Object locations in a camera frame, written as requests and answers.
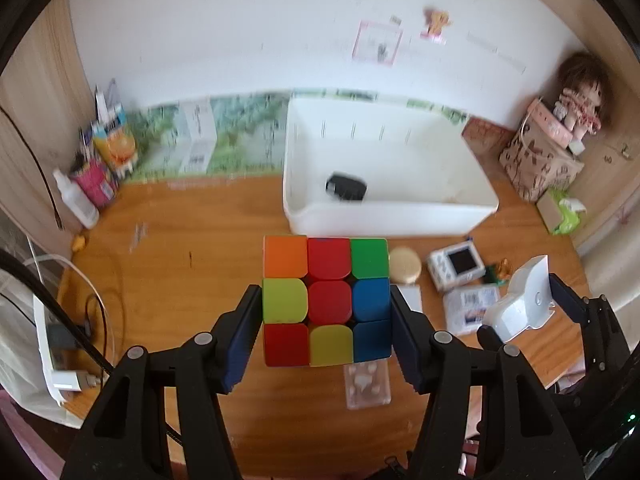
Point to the white charger plug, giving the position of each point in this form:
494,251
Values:
70,381

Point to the white handheld screen device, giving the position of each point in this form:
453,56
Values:
455,265

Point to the red drawn cardboard sheet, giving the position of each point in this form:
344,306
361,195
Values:
487,135

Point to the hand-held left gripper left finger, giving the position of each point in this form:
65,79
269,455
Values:
242,342

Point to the multicolour puzzle cube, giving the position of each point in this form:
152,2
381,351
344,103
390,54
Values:
327,300

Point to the green landscape wall strip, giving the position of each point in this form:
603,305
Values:
250,135

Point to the pink pen cup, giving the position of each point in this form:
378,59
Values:
95,185

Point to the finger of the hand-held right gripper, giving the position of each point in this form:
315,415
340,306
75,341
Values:
567,297
489,340

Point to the small orange object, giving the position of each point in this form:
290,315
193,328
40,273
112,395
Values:
504,269

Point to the small black box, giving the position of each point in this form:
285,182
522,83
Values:
346,187

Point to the white plastic bottle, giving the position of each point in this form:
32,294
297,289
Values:
77,205

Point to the green tissue packet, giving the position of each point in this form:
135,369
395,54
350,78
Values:
562,210

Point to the round gold compact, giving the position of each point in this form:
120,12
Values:
406,265

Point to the white power strip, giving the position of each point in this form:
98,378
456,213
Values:
45,340

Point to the brown-haired doll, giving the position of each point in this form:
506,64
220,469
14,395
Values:
582,95

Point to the pink wall poster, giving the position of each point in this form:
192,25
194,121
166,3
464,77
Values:
377,44

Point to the pink box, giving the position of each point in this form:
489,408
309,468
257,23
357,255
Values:
547,122

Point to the white labelled power adapter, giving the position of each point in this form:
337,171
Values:
465,310

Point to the wooden side panel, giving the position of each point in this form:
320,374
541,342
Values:
40,85

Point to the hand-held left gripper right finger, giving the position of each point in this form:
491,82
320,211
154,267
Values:
407,342

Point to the white carton box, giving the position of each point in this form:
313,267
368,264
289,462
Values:
197,140

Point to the cartoon wall sticker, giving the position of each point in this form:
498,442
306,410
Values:
436,25

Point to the blue and white box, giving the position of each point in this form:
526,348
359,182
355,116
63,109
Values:
110,122

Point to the patterned brown paper bag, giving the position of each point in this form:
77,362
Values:
537,165

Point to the clear plastic box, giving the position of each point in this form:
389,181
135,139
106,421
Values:
367,385

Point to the white plastic bin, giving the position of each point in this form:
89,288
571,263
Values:
400,170

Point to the white plastic stand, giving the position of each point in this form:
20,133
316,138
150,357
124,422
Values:
520,305

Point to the small dark green box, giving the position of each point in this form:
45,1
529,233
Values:
490,274

